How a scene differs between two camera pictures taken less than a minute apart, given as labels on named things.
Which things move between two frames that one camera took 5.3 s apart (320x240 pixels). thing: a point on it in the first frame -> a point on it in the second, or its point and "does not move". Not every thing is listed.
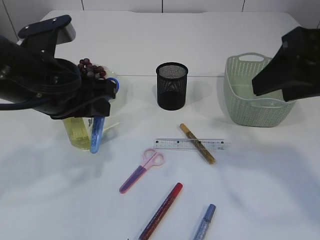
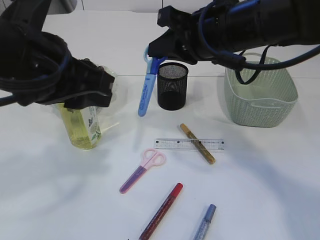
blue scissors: [98, 126] -> [151, 64]
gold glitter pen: [203, 150] does not move
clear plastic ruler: [207, 144] does not move
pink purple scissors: [151, 157] does not move
